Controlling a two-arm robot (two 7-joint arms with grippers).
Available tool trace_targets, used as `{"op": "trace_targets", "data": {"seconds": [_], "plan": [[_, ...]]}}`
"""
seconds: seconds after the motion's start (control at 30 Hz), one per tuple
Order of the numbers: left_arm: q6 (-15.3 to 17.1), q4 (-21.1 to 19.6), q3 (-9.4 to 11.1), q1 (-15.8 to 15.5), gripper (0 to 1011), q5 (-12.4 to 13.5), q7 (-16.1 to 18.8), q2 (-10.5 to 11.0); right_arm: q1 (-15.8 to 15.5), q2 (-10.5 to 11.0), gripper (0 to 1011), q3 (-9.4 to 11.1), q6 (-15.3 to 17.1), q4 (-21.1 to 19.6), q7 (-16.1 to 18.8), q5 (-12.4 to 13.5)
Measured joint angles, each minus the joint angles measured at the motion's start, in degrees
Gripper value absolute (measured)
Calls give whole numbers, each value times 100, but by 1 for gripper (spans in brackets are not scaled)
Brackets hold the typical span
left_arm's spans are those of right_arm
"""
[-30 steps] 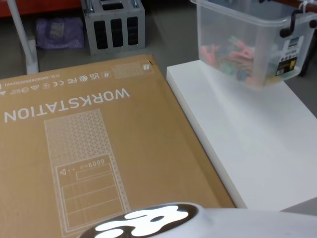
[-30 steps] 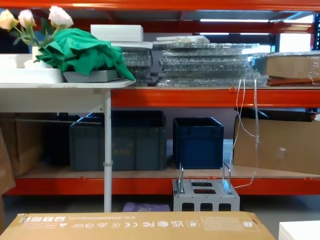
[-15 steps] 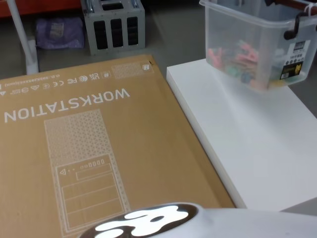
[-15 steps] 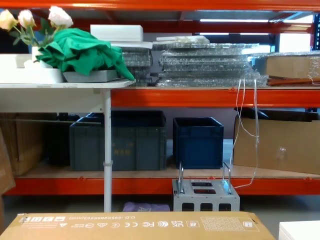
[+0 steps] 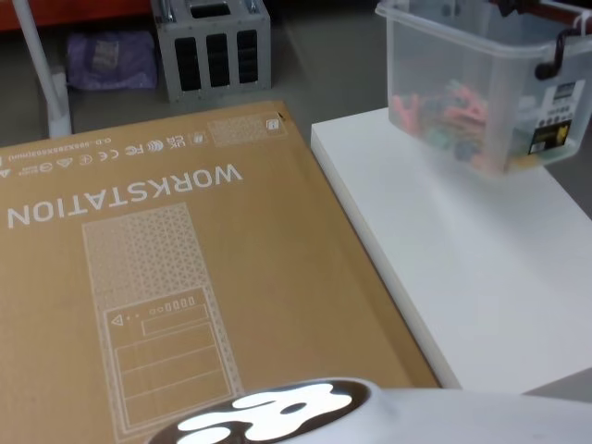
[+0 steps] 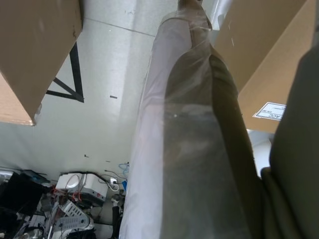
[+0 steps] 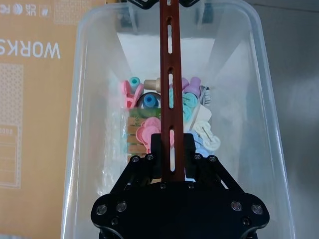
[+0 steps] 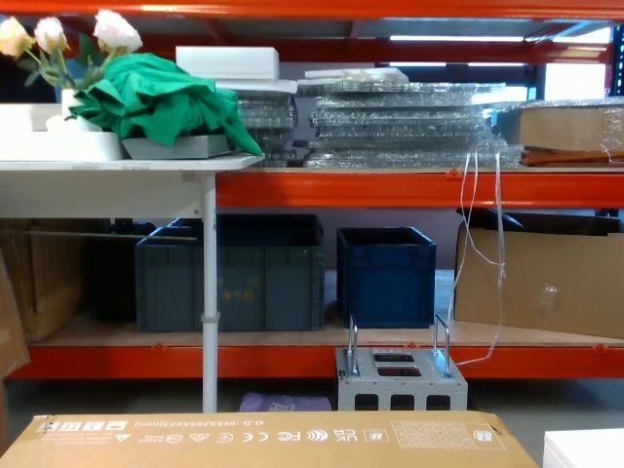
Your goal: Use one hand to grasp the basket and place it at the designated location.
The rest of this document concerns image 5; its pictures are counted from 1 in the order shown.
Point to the large brown cardboard box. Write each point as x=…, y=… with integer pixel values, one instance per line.
x=287, y=240

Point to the white robot torso shell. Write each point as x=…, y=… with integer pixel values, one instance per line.
x=462, y=416

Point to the glossy dark robot cap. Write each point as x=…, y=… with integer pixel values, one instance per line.
x=277, y=407

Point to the white metal post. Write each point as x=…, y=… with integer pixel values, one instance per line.
x=57, y=102

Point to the dark red bar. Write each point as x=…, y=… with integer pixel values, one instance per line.
x=546, y=11

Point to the purple plastic bag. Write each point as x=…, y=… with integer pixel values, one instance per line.
x=111, y=65

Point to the pink plastic toy piece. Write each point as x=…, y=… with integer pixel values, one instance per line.
x=467, y=104

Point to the white flat board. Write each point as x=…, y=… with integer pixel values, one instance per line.
x=467, y=287

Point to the black and white bin label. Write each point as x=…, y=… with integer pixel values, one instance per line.
x=552, y=120

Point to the clear plastic storage bin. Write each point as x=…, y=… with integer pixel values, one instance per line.
x=435, y=55

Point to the grey metal case with slots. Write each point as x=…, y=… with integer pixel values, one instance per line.
x=168, y=69

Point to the orange plastic toy piece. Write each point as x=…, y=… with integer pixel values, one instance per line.
x=407, y=113

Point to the orange shelf beam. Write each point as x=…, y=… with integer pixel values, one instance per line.
x=69, y=11

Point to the green plastic toy piece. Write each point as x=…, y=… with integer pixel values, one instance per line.
x=438, y=139

